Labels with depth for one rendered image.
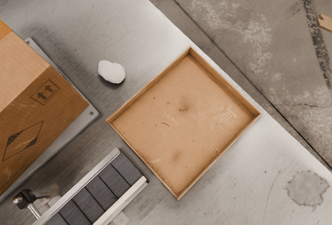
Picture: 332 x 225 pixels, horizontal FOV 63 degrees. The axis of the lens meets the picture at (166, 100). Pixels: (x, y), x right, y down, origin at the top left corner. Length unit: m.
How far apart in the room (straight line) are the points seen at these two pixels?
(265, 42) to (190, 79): 1.15
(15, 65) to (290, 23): 1.72
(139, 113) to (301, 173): 0.44
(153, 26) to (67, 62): 0.26
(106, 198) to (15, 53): 0.37
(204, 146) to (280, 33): 1.32
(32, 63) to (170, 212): 0.46
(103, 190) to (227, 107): 0.38
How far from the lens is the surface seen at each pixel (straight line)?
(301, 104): 1.80
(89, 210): 0.69
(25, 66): 0.51
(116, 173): 0.67
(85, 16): 0.87
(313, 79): 1.89
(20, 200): 0.62
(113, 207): 0.64
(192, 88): 0.75
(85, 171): 0.73
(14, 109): 0.52
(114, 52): 0.80
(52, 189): 0.76
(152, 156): 0.71
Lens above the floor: 1.54
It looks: 75 degrees down
